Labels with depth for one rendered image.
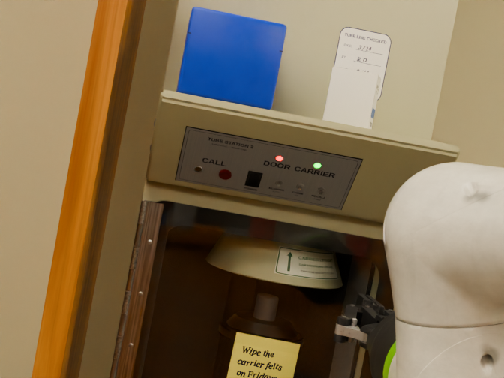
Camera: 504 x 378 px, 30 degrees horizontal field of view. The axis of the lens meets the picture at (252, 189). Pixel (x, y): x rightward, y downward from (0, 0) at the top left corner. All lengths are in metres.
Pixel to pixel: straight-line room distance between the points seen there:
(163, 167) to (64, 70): 0.52
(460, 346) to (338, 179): 0.39
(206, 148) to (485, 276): 0.44
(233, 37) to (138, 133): 0.56
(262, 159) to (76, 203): 0.20
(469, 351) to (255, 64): 0.42
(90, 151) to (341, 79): 0.28
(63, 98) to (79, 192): 0.54
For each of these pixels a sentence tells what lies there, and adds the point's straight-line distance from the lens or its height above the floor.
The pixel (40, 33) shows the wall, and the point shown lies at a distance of 1.53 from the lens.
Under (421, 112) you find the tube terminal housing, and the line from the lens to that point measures 1.12.
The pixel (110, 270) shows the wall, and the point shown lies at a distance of 1.53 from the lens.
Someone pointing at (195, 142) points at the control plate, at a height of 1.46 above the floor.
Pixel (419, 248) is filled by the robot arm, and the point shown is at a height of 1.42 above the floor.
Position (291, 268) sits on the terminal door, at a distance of 1.09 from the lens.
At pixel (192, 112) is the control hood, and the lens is 0.97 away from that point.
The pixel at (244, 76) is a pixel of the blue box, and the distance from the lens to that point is 0.98.
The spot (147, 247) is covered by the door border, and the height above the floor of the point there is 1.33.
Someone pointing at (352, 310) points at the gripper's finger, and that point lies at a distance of 1.00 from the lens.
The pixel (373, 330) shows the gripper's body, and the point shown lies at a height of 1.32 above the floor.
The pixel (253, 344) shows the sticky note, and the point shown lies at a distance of 1.10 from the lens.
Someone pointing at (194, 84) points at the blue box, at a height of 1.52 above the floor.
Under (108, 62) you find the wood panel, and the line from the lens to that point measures 0.99.
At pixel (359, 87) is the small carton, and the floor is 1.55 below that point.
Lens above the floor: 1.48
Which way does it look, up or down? 3 degrees down
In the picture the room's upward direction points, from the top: 11 degrees clockwise
